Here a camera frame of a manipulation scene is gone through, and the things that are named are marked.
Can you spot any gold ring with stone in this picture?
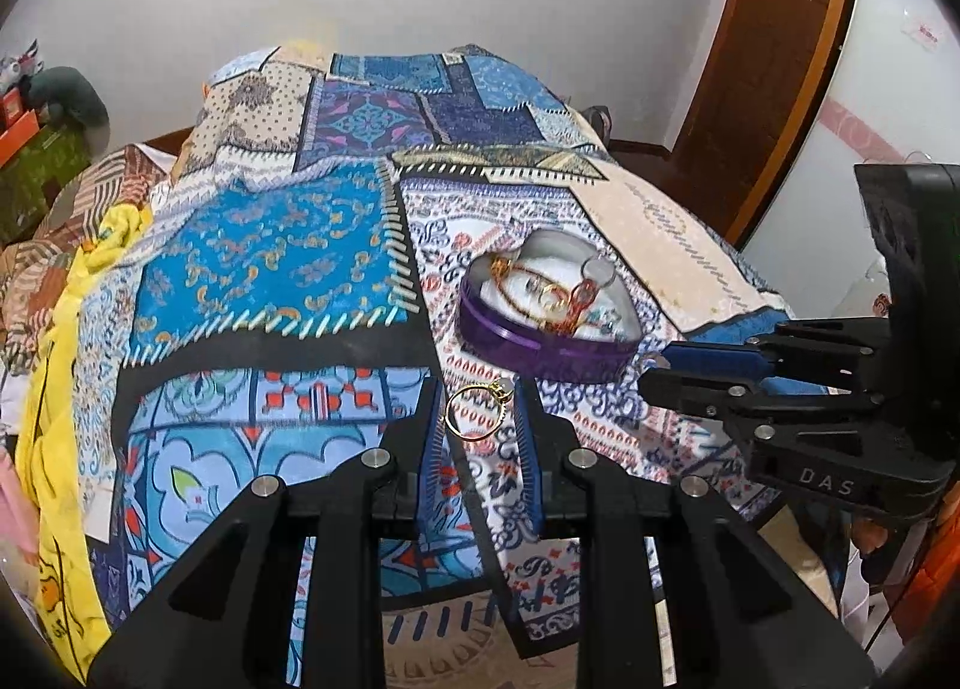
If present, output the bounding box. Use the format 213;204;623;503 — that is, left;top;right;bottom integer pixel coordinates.
444;377;519;442

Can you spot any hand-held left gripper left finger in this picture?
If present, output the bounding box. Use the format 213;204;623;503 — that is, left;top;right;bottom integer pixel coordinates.
86;377;449;689

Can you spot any grey plush toy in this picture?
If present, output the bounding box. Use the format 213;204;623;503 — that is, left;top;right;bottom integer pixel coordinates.
21;66;111;130

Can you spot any wooden door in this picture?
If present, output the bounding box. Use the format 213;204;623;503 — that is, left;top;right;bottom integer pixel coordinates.
670;0;865;249

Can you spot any striped orange bedding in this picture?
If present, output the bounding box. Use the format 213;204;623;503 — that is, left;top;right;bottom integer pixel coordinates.
0;145;175;362

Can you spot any patchwork blanket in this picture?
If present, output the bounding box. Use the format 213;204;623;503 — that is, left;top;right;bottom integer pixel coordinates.
75;42;797;689

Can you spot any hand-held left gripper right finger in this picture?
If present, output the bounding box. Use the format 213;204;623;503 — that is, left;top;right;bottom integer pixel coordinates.
512;379;880;689

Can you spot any green patterned cabinet cover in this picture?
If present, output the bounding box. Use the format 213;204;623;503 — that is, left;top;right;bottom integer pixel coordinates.
0;122;96;245

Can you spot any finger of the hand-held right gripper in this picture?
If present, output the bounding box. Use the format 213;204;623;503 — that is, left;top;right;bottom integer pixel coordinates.
660;317;895;395
637;361;887;446

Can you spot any grey bag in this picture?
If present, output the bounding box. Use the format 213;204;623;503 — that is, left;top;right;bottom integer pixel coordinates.
576;103;614;145

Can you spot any purple heart-shaped tin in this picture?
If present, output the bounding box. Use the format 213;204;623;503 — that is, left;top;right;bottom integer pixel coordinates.
455;227;645;385

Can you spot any orange garment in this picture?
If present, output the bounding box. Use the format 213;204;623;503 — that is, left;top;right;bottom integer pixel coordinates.
850;507;960;654

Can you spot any white plush toy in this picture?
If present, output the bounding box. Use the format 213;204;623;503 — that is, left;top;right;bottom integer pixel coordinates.
0;40;40;92

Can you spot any orange box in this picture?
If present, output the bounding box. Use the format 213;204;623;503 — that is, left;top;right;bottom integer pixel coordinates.
0;107;40;167

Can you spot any pink cloth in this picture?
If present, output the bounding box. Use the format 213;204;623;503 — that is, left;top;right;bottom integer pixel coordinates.
0;434;43;601

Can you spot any silver ring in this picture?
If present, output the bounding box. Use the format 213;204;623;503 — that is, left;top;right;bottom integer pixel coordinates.
580;255;618;292

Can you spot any yellow cloth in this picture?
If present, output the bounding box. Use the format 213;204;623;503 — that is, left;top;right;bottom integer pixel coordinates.
21;200;156;669

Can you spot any red beaded bracelet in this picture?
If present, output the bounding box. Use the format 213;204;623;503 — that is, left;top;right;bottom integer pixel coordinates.
487;252;602;340

